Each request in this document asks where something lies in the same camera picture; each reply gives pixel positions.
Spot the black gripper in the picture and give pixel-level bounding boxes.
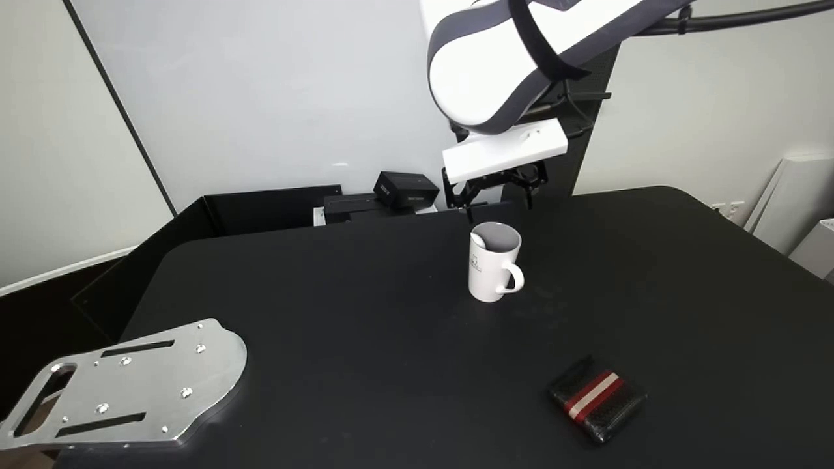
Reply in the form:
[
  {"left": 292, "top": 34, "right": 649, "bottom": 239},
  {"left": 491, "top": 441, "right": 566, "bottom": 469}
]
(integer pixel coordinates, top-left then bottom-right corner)
[{"left": 443, "top": 163, "right": 547, "bottom": 212}]

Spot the white ceramic mug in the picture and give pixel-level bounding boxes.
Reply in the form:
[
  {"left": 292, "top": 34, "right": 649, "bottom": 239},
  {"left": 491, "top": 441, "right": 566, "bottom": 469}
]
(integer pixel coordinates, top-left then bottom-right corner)
[{"left": 467, "top": 219, "right": 527, "bottom": 305}]

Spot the small black box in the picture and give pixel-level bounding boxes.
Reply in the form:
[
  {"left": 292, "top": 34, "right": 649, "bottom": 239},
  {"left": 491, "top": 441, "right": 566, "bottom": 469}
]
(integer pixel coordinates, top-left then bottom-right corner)
[{"left": 371, "top": 170, "right": 443, "bottom": 213}]

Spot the black block with red stripe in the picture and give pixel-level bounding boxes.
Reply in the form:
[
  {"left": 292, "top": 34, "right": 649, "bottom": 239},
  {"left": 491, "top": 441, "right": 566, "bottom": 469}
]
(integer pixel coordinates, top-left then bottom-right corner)
[{"left": 545, "top": 354, "right": 649, "bottom": 447}]

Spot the white whiteboard panel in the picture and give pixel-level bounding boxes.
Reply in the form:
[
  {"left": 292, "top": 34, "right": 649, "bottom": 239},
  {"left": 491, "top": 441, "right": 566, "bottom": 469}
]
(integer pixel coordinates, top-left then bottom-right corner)
[{"left": 61, "top": 0, "right": 463, "bottom": 219}]

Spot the silver metal mounting plate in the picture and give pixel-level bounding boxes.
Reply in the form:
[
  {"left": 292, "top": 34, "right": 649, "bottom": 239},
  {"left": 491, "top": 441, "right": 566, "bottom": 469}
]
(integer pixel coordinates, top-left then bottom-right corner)
[{"left": 0, "top": 314, "right": 249, "bottom": 455}]

